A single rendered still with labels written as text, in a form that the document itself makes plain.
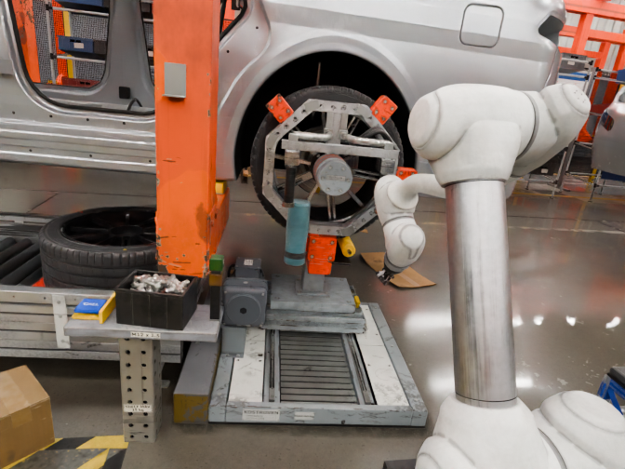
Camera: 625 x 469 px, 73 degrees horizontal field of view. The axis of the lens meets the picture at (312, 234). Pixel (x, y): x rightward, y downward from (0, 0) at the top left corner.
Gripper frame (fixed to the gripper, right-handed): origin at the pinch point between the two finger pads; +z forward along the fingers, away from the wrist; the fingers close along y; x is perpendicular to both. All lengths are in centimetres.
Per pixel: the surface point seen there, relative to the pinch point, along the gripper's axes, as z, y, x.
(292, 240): 0.9, -22.8, 31.4
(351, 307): 42.3, -7.6, 3.7
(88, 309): -28, -91, 31
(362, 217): 7.4, 9.3, 28.7
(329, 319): 42.7, -19.2, 3.9
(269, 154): -12, -15, 63
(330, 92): -21, 17, 72
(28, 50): 118, -111, 340
